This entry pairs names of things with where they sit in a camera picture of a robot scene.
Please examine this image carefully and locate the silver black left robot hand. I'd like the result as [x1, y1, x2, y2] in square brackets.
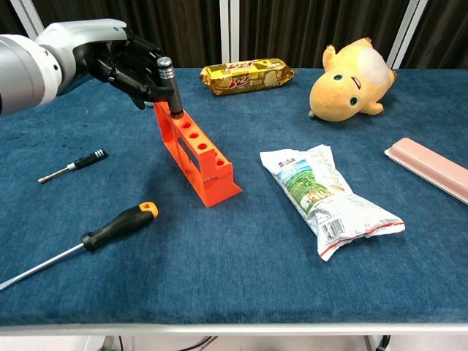
[36, 18, 176, 110]

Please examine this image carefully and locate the small black silver-capped screwdriver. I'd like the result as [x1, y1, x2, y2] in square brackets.
[37, 148, 110, 184]
[156, 56, 186, 120]

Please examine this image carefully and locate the orange perforated block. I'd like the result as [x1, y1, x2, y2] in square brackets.
[153, 100, 244, 208]

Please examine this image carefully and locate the black pleated curtain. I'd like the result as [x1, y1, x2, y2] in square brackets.
[238, 0, 407, 69]
[23, 0, 222, 69]
[0, 0, 32, 37]
[401, 0, 468, 70]

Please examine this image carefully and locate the yellow biscuit pack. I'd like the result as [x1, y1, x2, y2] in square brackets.
[199, 57, 296, 97]

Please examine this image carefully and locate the yellow plush toy animal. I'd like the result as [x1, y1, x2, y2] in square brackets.
[309, 37, 399, 122]

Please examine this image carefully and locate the white green snack bag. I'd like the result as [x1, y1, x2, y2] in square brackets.
[259, 144, 406, 262]

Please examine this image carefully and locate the blue table cloth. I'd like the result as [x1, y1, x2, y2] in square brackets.
[0, 67, 468, 326]

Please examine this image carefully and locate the pink oblong plastic case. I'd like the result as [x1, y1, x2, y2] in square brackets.
[384, 137, 468, 205]

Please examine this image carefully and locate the white frame post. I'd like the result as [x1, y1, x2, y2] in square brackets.
[219, 0, 241, 69]
[385, 0, 429, 70]
[7, 0, 45, 38]

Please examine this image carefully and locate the large black orange-handled screwdriver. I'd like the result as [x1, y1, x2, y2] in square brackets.
[0, 200, 159, 292]

